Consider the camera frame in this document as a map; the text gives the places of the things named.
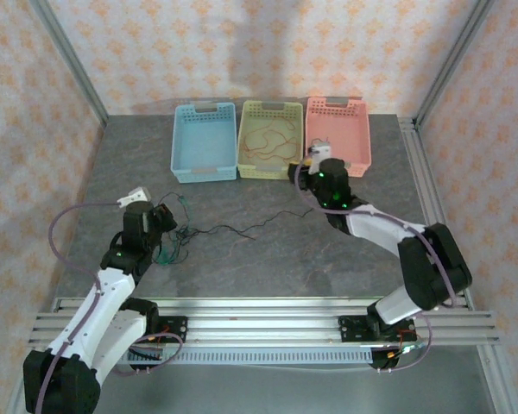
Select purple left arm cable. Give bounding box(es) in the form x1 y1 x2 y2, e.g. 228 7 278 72
36 200 186 414

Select red black power wires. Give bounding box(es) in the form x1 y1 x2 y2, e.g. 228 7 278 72
127 329 178 361
386 328 425 361

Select aluminium frame leg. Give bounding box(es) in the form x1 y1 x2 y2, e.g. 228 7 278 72
6 370 34 414
477 344 518 414

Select aluminium side rail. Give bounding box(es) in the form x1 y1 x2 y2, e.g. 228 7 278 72
397 115 476 311

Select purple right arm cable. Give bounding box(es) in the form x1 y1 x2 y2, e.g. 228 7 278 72
295 161 457 374

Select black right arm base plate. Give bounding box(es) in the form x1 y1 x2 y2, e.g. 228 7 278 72
338 314 417 344

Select blue plastic basket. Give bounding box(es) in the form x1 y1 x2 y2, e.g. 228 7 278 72
170 102 238 185

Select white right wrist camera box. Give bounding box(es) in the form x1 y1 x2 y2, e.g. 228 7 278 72
307 144 332 167

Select pink plastic basket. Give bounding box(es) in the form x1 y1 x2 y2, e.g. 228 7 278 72
304 97 373 179

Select aluminium frame post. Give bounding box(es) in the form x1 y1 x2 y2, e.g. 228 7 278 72
32 0 110 127
414 0 497 129

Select thin orange cable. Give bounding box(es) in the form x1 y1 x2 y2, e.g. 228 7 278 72
240 119 302 167

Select thin black cable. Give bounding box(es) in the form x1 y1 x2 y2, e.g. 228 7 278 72
183 205 317 241
155 191 208 265

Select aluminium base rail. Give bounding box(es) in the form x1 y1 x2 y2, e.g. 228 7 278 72
28 297 502 346

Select thin green cable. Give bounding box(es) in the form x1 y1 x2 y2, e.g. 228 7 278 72
153 193 191 267

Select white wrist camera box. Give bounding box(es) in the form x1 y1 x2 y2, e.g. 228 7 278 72
117 185 153 211
307 144 332 167

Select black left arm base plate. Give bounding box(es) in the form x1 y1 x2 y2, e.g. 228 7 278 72
124 316 188 345

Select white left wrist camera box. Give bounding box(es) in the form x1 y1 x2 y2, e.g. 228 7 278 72
117 185 153 211

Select grey slotted cable duct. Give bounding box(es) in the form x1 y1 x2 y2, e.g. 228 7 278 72
111 348 375 366

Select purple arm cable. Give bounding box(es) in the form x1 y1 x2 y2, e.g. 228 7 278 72
36 200 186 414
295 161 457 374

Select green plastic basket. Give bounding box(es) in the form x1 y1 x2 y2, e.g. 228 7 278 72
237 98 306 180

